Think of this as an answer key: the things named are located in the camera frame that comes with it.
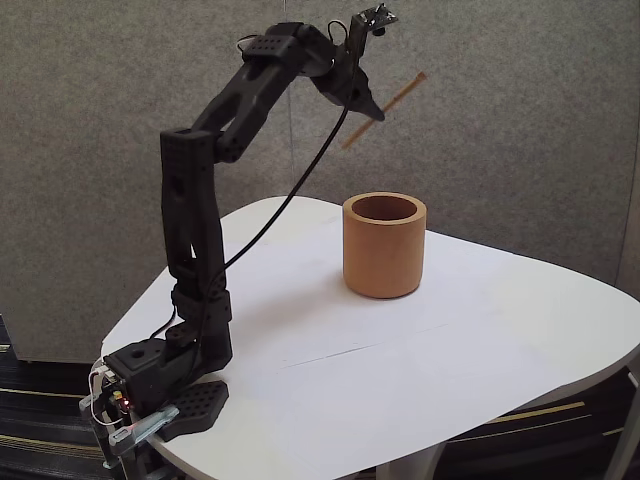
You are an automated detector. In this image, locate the grey metal table clamp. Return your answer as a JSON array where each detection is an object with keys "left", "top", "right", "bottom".
[{"left": 79, "top": 394, "right": 180, "bottom": 469}]

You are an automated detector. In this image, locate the black camera cable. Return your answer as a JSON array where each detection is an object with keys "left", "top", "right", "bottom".
[{"left": 184, "top": 59, "right": 364, "bottom": 401}]

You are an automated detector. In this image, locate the brown cylindrical pen holder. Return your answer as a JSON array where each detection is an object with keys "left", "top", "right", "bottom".
[{"left": 342, "top": 191, "right": 428, "bottom": 300}]

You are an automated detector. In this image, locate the small camera circuit board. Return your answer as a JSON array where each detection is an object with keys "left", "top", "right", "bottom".
[{"left": 352, "top": 3, "right": 400, "bottom": 39}]

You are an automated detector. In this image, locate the white table leg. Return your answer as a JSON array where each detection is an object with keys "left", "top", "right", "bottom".
[{"left": 603, "top": 367, "right": 640, "bottom": 480}]

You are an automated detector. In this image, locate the motor controller board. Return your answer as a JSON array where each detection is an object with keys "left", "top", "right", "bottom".
[{"left": 102, "top": 380, "right": 136, "bottom": 416}]

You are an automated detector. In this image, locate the brown wooden pen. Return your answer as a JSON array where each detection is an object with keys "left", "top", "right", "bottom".
[{"left": 341, "top": 72, "right": 427, "bottom": 150}]

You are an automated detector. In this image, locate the thin white wire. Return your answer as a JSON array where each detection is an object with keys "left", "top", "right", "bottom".
[{"left": 88, "top": 368, "right": 126, "bottom": 428}]

